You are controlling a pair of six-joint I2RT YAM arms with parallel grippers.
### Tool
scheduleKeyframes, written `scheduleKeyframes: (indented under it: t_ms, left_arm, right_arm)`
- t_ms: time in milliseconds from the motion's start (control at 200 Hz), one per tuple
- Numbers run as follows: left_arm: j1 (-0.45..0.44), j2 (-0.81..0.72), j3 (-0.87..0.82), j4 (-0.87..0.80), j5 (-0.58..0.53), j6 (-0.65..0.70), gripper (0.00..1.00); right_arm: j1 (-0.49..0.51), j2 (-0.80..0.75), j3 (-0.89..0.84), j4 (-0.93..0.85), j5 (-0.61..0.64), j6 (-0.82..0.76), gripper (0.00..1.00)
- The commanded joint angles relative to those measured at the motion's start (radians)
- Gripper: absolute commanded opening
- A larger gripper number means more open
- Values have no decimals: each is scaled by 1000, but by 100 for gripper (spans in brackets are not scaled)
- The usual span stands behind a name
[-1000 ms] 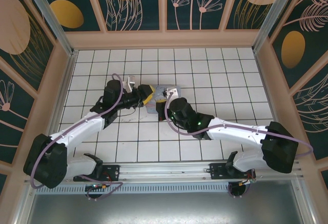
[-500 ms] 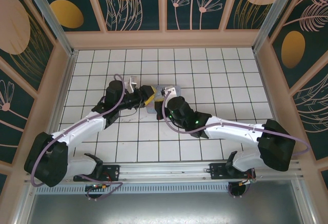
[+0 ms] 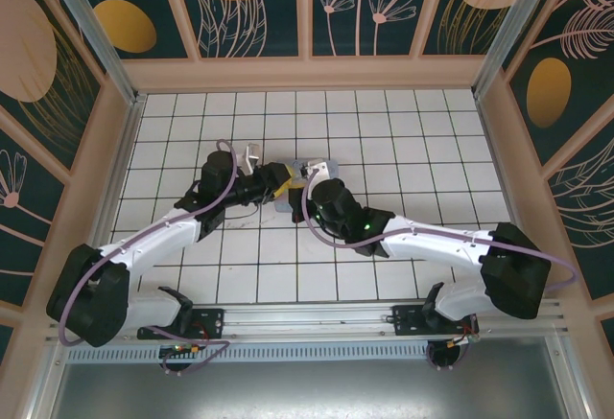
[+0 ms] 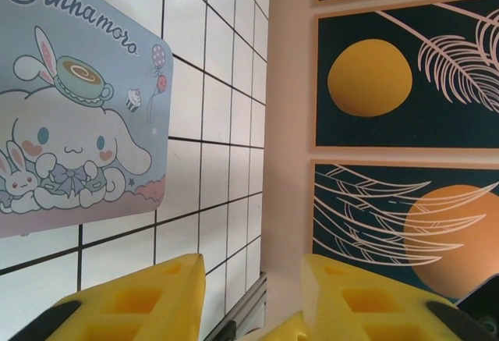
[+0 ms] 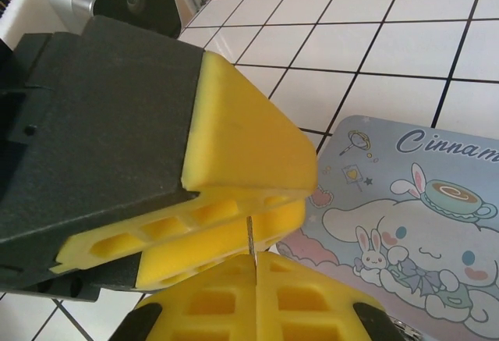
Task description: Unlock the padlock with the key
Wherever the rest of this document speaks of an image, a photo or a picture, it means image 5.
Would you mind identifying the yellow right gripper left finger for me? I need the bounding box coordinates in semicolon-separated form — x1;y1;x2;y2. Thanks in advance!
116;254;259;341

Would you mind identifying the Cinnamoroll cartoon mat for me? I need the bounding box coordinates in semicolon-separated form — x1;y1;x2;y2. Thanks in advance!
274;114;499;341

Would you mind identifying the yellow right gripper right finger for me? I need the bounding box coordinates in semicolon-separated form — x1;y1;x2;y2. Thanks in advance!
257;252;402;341

